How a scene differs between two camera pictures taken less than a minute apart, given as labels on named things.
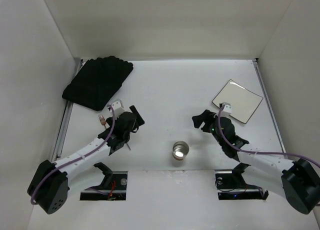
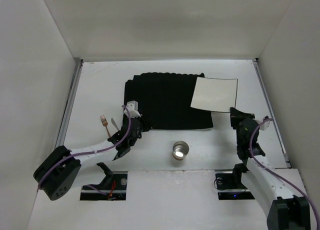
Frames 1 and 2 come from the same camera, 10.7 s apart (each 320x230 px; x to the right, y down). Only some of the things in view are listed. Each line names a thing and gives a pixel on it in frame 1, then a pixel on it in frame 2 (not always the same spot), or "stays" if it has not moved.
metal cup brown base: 180,149 stays
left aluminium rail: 68,106 stays
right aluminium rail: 269,104 stays
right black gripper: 206,122 → 240,117
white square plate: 243,102 → 214,94
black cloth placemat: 97,81 → 164,100
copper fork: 102,120 stays
